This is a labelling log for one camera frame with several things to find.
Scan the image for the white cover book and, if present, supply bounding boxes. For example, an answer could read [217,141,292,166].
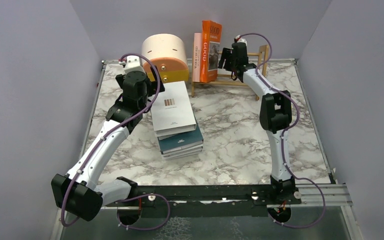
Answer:
[150,81,197,139]

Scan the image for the orange fashion show book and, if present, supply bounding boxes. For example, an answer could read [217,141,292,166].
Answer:
[200,20,222,83]

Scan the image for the pink flower cover book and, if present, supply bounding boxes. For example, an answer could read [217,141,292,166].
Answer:
[192,32,202,83]

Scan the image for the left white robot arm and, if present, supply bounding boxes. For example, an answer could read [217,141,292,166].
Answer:
[51,67,164,227]

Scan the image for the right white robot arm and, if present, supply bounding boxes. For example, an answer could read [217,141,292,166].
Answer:
[218,42,296,204]

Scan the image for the bottom stacked books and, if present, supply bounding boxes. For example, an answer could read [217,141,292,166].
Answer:
[161,146,203,160]

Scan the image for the wooden book rack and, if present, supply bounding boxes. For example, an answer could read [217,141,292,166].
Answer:
[191,44,271,98]

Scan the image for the cream and orange bread box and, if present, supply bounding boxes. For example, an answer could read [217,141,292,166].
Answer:
[141,33,190,83]

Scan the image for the dark teal book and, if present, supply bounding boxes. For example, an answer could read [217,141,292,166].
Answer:
[158,125,204,155]

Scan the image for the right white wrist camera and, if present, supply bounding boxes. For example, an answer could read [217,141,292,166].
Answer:
[234,35,248,45]

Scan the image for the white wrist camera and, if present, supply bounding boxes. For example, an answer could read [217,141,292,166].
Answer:
[119,55,145,75]
[234,35,248,45]

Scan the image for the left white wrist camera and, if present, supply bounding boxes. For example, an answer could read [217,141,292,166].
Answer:
[119,55,145,75]

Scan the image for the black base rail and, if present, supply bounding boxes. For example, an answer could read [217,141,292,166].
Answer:
[110,184,302,218]

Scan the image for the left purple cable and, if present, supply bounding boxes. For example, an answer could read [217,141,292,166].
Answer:
[60,53,172,232]

